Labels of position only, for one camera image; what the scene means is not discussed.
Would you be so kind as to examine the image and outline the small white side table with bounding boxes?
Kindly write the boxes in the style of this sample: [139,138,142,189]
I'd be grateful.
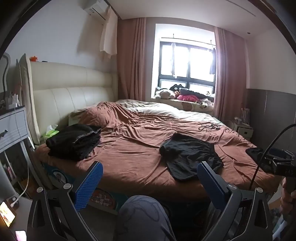
[231,117,253,141]

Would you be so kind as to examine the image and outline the folded black clothes stack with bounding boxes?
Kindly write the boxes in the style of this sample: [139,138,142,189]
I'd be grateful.
[46,123,102,161]

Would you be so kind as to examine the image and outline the black plush toy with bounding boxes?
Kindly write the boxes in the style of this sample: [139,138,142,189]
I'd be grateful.
[170,84,190,92]

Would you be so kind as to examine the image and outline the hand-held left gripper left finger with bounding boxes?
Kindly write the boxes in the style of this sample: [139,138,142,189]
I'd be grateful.
[26,161,103,241]

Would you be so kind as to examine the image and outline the black framed window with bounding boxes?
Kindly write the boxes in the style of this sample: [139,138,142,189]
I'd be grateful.
[159,41,216,93]

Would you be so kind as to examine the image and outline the wavy frame mirror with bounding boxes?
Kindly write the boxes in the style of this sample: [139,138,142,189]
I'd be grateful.
[0,52,11,94]

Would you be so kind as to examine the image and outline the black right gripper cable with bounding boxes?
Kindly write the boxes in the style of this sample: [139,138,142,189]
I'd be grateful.
[248,123,296,190]

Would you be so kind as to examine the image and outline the cream padded headboard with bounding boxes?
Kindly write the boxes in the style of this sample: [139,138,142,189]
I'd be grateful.
[29,61,118,144]

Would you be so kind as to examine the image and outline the black clothes rail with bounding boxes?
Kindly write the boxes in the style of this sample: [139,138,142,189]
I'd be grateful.
[162,35,216,45]

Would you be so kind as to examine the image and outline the pink garment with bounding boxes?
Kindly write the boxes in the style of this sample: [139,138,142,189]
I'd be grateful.
[178,94,199,102]

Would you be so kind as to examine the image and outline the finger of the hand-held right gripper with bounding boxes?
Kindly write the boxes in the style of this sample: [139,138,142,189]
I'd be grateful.
[246,148,264,163]

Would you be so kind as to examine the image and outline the cartoon print mattress cover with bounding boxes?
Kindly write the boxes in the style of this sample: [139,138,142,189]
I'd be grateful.
[43,160,130,210]

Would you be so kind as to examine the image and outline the brown bed blanket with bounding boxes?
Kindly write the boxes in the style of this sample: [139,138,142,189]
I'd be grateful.
[35,101,281,202]

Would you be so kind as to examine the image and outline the black cables on bed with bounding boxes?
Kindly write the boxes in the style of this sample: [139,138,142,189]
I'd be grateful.
[198,124,238,133]

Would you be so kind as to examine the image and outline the lit smartphone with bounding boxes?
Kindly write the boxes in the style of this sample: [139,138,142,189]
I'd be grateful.
[0,201,16,229]

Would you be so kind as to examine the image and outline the white hanging cloth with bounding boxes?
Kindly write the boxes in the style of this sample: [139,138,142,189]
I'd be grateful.
[99,7,118,58]

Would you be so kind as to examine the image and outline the cream duvet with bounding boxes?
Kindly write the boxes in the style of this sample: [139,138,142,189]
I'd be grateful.
[69,99,220,123]

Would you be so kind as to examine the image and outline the green tissue pack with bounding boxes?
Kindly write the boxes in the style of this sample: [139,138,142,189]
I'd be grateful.
[43,125,59,137]

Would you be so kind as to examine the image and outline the white charging cable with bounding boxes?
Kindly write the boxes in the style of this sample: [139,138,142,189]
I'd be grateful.
[10,94,30,207]

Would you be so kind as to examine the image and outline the person's leg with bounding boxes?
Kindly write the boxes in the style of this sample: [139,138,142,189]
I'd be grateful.
[113,195,176,241]

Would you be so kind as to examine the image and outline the white plush toy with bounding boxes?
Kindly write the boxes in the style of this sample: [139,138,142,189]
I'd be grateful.
[154,88,179,100]

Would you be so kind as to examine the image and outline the grey nightstand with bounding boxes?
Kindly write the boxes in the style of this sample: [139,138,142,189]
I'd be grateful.
[0,105,30,153]

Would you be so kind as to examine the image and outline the beige upright cushion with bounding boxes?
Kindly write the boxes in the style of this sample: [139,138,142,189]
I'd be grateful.
[18,54,41,145]

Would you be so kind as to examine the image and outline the black pants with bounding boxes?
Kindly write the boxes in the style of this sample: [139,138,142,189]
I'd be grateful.
[159,133,224,181]

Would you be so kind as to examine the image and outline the person's right hand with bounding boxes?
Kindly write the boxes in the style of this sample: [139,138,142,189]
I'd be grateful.
[280,176,296,215]

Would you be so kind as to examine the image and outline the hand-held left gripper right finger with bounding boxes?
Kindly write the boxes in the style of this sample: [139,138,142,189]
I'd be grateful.
[197,161,274,241]

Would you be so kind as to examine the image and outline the white air conditioner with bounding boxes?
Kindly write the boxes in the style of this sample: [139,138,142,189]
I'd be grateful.
[83,0,110,18]

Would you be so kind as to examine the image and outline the pink curtain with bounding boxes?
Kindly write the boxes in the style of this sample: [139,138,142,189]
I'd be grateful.
[117,17,160,102]
[213,27,247,121]

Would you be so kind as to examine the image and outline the bear print window cushion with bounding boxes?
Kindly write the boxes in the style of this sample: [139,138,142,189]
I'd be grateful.
[151,97,214,114]

